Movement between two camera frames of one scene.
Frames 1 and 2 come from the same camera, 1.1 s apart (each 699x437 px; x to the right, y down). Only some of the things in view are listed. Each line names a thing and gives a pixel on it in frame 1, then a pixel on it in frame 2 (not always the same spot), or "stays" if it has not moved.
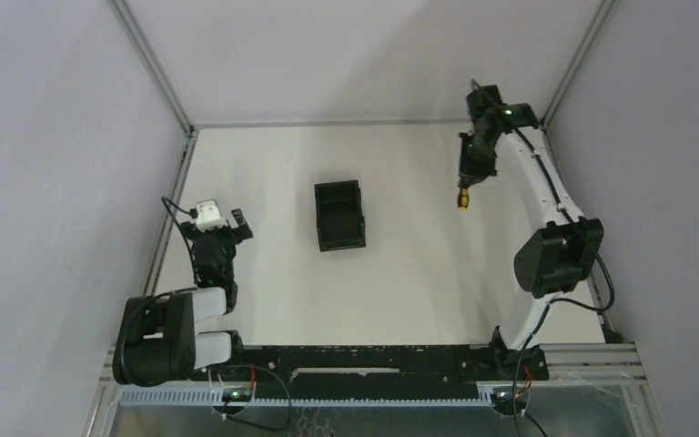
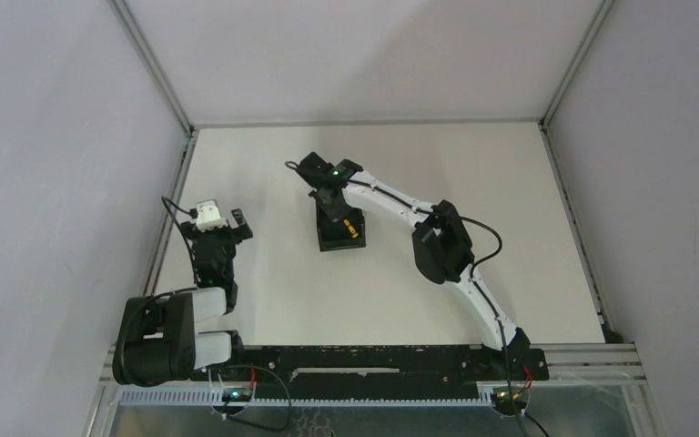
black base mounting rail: (379, 368) stays
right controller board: (511, 396) stays
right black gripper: (470, 172) → (336, 213)
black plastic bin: (339, 218) stays
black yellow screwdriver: (463, 198) → (350, 228)
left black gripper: (222, 232) stays
